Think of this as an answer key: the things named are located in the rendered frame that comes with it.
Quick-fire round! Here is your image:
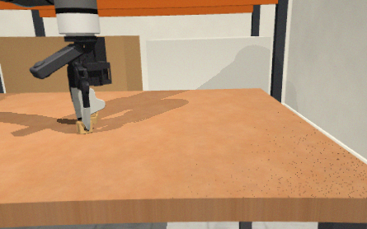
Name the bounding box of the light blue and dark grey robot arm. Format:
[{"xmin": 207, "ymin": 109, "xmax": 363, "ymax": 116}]
[{"xmin": 0, "ymin": 0, "xmax": 101, "ymax": 79}]

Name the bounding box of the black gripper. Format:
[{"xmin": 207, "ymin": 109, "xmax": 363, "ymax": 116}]
[{"xmin": 64, "ymin": 35, "xmax": 112, "ymax": 130}]

